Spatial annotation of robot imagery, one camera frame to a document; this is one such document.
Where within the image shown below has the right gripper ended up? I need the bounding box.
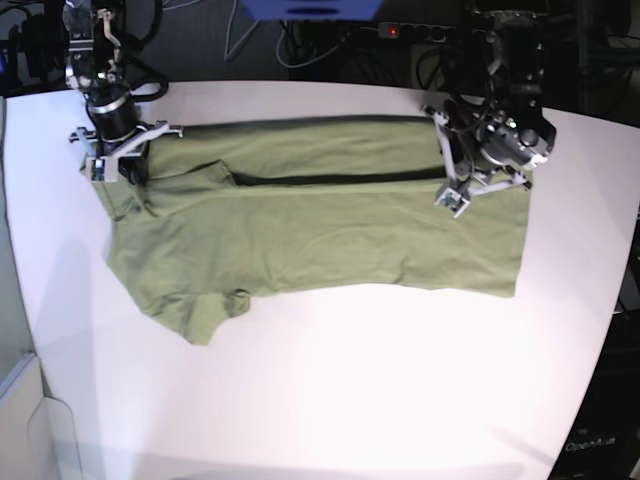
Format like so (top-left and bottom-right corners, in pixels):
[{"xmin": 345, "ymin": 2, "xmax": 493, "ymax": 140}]
[{"xmin": 69, "ymin": 97, "xmax": 184, "ymax": 187}]

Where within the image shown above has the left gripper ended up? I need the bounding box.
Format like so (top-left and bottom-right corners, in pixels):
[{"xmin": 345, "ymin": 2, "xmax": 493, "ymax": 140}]
[{"xmin": 423, "ymin": 102, "xmax": 531, "ymax": 200}]

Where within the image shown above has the green T-shirt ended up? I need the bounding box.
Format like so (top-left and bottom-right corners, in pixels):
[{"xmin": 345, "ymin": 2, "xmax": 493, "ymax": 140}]
[{"xmin": 95, "ymin": 119, "xmax": 530, "ymax": 345}]

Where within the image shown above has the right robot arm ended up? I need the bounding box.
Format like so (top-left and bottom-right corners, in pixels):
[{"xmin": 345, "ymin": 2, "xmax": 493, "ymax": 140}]
[{"xmin": 62, "ymin": 1, "xmax": 183, "ymax": 186}]

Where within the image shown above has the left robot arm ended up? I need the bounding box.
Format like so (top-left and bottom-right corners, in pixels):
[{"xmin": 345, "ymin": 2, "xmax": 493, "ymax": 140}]
[{"xmin": 423, "ymin": 1, "xmax": 556, "ymax": 215}]

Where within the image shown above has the blue box overhead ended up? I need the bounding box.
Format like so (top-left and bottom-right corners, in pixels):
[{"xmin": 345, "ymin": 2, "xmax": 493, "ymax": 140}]
[{"xmin": 243, "ymin": 0, "xmax": 383, "ymax": 21}]

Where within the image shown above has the white plastic bin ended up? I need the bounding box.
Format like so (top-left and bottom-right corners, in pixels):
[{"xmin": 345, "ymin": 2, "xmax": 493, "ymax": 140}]
[{"xmin": 1, "ymin": 353, "xmax": 84, "ymax": 479}]

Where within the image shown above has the black OpenArm case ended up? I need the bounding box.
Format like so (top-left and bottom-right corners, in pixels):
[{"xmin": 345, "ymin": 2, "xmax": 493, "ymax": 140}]
[{"xmin": 549, "ymin": 302, "xmax": 639, "ymax": 479}]

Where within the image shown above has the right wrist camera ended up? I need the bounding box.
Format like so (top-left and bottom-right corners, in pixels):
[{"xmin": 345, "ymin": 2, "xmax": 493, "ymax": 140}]
[{"xmin": 85, "ymin": 156, "xmax": 119, "ymax": 183}]

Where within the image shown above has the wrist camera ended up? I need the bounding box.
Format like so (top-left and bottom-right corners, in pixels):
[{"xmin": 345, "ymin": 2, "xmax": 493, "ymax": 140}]
[
  {"xmin": 85, "ymin": 156, "xmax": 119, "ymax": 183},
  {"xmin": 435, "ymin": 185, "xmax": 471, "ymax": 219}
]

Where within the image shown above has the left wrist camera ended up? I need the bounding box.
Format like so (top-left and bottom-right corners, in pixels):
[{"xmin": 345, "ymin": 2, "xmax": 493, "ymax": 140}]
[{"xmin": 435, "ymin": 185, "xmax": 471, "ymax": 219}]

